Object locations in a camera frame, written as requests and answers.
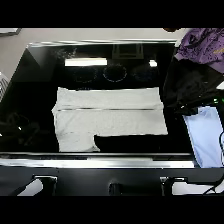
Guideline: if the black garment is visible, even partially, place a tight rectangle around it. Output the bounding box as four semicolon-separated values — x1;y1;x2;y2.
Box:
162;54;224;116

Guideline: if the pale grey garment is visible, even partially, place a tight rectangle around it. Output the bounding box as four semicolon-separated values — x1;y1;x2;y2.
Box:
51;86;169;153

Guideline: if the light blue garment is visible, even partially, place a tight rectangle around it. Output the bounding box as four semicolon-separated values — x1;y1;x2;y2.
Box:
182;105;224;169

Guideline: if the silver frame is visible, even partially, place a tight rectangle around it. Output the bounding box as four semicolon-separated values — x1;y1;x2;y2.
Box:
0;151;224;197

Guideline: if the black cable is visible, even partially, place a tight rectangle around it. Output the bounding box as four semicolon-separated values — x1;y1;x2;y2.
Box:
203;129;224;196

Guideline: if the purple printed garment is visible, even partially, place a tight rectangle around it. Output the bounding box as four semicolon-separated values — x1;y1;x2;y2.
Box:
173;28;224;73

